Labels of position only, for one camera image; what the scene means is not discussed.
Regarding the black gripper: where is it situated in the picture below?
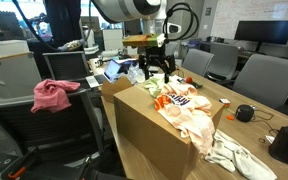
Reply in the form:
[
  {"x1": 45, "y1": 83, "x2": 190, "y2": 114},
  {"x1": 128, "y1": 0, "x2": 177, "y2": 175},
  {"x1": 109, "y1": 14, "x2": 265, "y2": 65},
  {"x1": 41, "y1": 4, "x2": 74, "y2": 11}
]
[{"x1": 138, "y1": 46, "x2": 178, "y2": 85}]

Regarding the peach printed t-shirt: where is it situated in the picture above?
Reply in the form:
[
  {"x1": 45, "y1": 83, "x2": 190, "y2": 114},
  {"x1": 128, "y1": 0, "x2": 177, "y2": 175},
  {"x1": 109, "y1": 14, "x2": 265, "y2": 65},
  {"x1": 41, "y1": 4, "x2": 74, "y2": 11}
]
[{"x1": 153, "y1": 81, "x2": 217, "y2": 156}]

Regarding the pink cloth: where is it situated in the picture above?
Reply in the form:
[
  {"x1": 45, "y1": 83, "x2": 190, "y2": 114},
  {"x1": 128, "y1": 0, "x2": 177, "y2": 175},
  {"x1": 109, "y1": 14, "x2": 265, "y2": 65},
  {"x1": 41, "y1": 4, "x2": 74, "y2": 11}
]
[{"x1": 30, "y1": 79, "x2": 82, "y2": 114}]

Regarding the grey fabric office chair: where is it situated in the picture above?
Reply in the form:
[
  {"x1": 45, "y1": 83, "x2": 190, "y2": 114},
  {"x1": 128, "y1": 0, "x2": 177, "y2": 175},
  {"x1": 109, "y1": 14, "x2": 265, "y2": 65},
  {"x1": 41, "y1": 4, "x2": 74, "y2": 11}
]
[
  {"x1": 182, "y1": 48, "x2": 215, "y2": 78},
  {"x1": 205, "y1": 43, "x2": 240, "y2": 82},
  {"x1": 232, "y1": 53, "x2": 288, "y2": 112}
]

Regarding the small open cardboard box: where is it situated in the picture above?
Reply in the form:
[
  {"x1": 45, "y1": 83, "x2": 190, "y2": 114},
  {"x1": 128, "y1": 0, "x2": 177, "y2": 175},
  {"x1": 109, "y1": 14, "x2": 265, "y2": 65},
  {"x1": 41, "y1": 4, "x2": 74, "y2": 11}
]
[{"x1": 100, "y1": 75, "x2": 133, "y2": 104}]

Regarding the large cardboard box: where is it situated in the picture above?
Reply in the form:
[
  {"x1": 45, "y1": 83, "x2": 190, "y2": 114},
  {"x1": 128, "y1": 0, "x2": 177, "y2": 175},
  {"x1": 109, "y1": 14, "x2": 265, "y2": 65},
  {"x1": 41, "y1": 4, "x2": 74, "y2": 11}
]
[{"x1": 113, "y1": 84, "x2": 226, "y2": 180}]

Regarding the black mesh office chair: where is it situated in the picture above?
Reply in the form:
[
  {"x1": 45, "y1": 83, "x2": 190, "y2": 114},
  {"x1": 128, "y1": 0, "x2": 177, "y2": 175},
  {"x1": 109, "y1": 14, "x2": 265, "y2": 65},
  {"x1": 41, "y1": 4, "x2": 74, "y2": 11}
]
[{"x1": 43, "y1": 50, "x2": 92, "y2": 91}]

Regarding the grey mesh-back office chair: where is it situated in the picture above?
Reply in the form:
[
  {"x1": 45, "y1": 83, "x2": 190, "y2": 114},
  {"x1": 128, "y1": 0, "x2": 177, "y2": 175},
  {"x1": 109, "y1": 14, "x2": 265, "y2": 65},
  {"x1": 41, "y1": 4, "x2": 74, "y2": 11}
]
[{"x1": 0, "y1": 87, "x2": 106, "y2": 168}]

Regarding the white storage box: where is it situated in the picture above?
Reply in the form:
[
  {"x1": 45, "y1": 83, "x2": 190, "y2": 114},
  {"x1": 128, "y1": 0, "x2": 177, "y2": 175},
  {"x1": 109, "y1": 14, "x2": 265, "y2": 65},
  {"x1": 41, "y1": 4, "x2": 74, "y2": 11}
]
[{"x1": 0, "y1": 39, "x2": 30, "y2": 57}]

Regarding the light green cloth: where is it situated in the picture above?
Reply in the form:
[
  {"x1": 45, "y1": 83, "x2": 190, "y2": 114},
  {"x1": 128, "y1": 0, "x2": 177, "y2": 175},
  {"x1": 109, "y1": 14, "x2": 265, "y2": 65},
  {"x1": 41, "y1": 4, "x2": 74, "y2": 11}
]
[{"x1": 143, "y1": 76, "x2": 167, "y2": 99}]

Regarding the clear plastic bag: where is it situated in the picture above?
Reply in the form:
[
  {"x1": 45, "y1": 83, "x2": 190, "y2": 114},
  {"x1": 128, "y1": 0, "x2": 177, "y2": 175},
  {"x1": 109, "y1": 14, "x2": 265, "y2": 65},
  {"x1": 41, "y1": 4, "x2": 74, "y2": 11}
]
[{"x1": 127, "y1": 63, "x2": 147, "y2": 85}]

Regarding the silver laptop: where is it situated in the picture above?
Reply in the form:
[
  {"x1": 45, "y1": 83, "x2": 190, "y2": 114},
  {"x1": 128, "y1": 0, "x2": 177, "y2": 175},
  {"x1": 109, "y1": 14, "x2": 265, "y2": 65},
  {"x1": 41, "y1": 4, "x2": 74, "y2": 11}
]
[{"x1": 85, "y1": 59, "x2": 128, "y2": 89}]

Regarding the small colourful cube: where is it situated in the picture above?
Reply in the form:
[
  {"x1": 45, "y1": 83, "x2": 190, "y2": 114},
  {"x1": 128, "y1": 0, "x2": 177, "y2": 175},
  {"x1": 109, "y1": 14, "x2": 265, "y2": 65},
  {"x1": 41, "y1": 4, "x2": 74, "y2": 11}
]
[{"x1": 218, "y1": 98, "x2": 232, "y2": 108}]

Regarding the round black speaker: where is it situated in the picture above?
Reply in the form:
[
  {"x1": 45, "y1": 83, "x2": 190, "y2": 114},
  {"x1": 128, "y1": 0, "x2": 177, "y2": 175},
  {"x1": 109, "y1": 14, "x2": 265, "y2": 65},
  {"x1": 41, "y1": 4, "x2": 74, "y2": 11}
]
[{"x1": 235, "y1": 104, "x2": 256, "y2": 123}]

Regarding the black computer monitor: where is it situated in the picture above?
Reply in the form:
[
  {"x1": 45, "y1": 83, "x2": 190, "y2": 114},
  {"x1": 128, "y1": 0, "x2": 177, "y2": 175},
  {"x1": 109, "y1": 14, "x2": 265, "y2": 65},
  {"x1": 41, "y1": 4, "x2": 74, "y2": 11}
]
[{"x1": 234, "y1": 20, "x2": 288, "y2": 46}]

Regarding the white cloth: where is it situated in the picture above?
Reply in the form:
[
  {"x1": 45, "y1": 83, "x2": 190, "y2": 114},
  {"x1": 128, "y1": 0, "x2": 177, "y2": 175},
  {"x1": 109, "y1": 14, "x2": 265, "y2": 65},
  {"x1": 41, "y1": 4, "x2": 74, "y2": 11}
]
[{"x1": 204, "y1": 129, "x2": 278, "y2": 180}]

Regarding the grey cabinet with wood top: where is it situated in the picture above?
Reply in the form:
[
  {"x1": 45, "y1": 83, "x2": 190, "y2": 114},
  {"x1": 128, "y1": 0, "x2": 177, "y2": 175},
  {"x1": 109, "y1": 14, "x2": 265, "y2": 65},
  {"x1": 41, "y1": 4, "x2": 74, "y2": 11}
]
[{"x1": 0, "y1": 51, "x2": 47, "y2": 100}]

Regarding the black cylindrical appliance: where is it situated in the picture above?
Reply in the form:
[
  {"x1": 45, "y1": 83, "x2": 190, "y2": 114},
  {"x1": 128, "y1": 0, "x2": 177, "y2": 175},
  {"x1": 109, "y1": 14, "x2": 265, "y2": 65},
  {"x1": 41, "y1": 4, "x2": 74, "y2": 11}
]
[{"x1": 268, "y1": 125, "x2": 288, "y2": 167}]

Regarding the black orange clamp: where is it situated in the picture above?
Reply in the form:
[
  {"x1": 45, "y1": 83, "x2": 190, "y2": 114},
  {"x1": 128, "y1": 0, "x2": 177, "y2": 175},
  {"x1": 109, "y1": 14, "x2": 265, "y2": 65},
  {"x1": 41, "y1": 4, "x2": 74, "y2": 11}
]
[{"x1": 0, "y1": 146, "x2": 42, "y2": 180}]

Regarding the yellow green wrist camera mount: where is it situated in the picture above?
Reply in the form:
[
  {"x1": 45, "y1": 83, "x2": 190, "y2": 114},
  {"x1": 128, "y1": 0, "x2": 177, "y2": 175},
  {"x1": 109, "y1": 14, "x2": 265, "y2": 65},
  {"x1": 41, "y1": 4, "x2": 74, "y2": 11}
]
[{"x1": 122, "y1": 33, "x2": 167, "y2": 49}]

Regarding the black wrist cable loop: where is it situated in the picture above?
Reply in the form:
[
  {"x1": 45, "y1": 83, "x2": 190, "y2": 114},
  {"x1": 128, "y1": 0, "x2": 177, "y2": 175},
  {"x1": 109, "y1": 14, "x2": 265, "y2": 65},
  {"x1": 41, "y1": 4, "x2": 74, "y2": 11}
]
[{"x1": 162, "y1": 2, "x2": 200, "y2": 43}]

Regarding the black hose with beige wrap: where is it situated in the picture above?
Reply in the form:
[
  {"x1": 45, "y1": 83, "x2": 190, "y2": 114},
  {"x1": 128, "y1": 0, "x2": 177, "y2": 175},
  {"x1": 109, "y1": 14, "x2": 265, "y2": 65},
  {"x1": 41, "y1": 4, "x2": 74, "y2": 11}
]
[{"x1": 12, "y1": 0, "x2": 93, "y2": 52}]

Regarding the wall whiteboard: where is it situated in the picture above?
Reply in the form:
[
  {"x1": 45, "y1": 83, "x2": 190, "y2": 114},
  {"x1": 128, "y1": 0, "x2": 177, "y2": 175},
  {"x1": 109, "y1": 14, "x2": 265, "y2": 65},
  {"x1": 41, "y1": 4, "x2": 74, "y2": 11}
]
[{"x1": 210, "y1": 0, "x2": 288, "y2": 39}]

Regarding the black speaker cable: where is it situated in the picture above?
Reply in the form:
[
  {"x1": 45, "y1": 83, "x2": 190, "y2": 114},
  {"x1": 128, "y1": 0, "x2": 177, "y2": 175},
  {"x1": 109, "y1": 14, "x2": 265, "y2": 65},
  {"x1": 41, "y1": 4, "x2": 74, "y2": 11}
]
[{"x1": 252, "y1": 109, "x2": 279, "y2": 135}]

